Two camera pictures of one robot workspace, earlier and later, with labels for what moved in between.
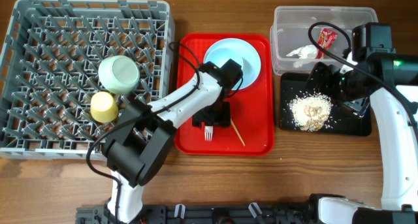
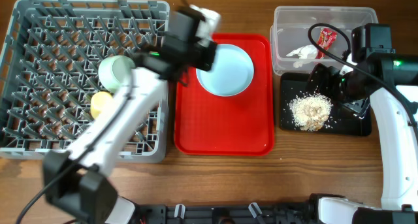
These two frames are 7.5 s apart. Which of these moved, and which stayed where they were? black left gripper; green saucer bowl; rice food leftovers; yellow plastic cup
Moved: black left gripper
Stayed: yellow plastic cup; rice food leftovers; green saucer bowl
